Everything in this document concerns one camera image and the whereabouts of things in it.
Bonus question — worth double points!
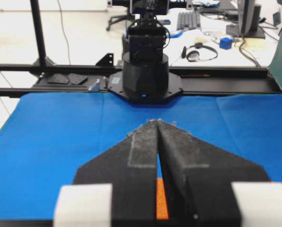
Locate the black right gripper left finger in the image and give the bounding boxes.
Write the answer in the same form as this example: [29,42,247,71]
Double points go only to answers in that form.
[53,120,158,227]

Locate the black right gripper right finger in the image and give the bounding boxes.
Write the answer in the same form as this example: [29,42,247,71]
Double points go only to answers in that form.
[157,120,282,227]

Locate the orange towel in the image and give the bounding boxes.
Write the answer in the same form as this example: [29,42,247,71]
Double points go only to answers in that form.
[156,178,169,220]

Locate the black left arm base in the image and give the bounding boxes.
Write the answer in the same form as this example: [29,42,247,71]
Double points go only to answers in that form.
[107,72,183,104]

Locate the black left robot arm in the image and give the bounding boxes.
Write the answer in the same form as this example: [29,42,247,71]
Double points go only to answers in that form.
[123,0,169,97]

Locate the blue table cloth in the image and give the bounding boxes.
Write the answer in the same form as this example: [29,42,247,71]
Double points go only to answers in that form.
[0,93,282,219]

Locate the black headphones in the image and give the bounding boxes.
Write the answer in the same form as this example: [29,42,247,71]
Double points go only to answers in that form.
[181,43,219,62]

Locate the blue cube box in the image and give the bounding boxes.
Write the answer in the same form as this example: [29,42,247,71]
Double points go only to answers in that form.
[219,37,233,50]

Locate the black computer monitor stand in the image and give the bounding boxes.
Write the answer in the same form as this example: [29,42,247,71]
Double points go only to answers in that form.
[226,0,265,39]

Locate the black keyboard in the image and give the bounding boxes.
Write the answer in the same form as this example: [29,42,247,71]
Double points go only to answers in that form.
[176,11,201,31]

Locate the black office chair base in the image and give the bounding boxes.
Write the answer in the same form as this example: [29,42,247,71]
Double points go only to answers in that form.
[106,12,135,31]

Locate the black aluminium frame rail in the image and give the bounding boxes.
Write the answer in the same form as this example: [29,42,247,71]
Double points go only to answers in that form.
[0,61,282,98]

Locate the black vertical frame post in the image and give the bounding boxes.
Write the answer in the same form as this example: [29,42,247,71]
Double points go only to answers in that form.
[30,0,47,69]

